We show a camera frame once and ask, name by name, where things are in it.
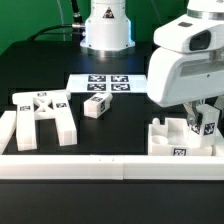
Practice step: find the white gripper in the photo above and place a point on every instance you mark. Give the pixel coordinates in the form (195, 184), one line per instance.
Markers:
(188, 64)

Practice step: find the white chair seat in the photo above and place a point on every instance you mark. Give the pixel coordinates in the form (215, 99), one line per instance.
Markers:
(171, 139)

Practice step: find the white front fence rail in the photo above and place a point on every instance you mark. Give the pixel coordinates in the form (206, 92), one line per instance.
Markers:
(95, 167)

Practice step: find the white fence rail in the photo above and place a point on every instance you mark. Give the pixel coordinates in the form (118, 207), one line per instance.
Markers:
(95, 167)
(7, 128)

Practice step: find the white marker base plate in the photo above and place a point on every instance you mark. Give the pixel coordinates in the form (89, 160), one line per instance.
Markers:
(114, 83)

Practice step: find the white chair back frame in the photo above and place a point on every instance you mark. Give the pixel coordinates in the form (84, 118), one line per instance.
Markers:
(43, 105)

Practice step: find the white left fence rail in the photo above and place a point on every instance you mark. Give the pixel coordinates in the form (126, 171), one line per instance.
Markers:
(7, 128)

